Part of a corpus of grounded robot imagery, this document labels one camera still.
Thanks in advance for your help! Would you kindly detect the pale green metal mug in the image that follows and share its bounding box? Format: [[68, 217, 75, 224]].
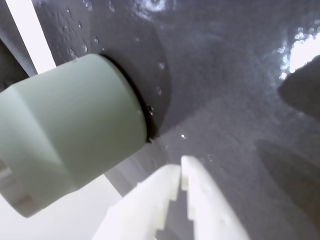
[[0, 53, 148, 219]]

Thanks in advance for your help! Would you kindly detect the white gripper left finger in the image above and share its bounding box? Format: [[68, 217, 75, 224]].
[[92, 163, 182, 240]]

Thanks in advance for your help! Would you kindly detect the black glossy mat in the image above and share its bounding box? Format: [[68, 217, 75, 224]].
[[0, 0, 320, 240]]

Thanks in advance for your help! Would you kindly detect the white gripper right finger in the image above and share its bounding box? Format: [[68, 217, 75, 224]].
[[180, 154, 251, 240]]

